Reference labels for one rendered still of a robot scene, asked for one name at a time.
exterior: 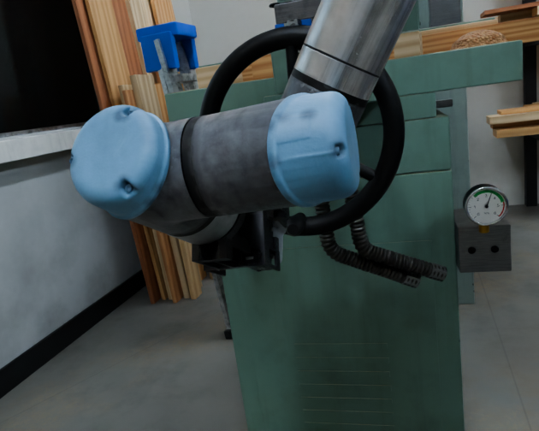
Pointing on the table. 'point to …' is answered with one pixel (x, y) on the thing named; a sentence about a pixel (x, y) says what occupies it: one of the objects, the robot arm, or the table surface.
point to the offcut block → (408, 44)
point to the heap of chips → (478, 38)
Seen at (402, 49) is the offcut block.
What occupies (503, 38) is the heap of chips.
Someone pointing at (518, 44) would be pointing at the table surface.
